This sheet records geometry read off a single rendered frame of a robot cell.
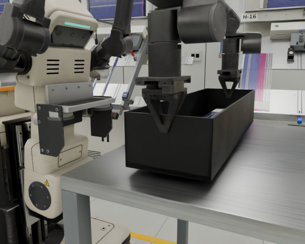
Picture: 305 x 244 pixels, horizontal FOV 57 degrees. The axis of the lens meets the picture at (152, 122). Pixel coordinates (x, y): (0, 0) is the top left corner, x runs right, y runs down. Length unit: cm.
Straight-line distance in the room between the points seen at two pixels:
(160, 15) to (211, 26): 9
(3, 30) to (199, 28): 49
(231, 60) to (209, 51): 280
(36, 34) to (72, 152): 46
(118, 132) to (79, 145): 140
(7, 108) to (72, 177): 72
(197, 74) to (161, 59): 338
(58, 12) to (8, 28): 20
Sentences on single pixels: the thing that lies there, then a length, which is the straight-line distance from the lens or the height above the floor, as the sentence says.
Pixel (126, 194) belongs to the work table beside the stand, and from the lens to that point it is 51.
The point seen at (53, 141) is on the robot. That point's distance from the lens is 90.
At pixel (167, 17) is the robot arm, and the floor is 109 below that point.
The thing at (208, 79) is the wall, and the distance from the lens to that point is 381.
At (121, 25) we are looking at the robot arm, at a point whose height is 115.
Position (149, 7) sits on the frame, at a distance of 247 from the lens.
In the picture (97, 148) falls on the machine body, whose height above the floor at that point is 25.
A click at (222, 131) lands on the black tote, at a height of 89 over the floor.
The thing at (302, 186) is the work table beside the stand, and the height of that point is 80.
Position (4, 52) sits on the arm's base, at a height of 104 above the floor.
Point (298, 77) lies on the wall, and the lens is 377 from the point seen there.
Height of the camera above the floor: 102
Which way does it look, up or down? 12 degrees down
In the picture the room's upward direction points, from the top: straight up
